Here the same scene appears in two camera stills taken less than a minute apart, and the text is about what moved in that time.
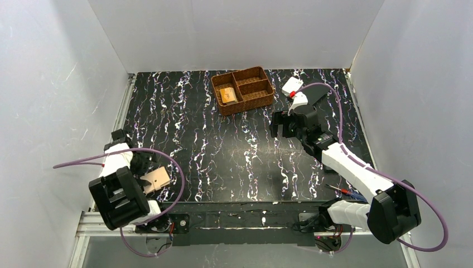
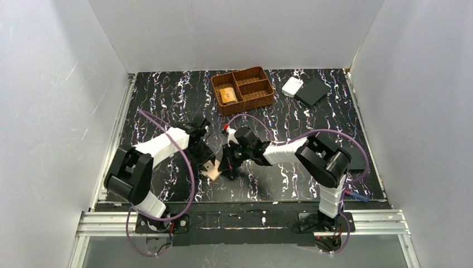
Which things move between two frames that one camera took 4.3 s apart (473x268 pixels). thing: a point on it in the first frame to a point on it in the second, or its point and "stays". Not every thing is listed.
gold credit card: (227, 95) stays
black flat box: (314, 92) stays
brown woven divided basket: (242, 90) stays
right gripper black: (287, 123) to (229, 164)
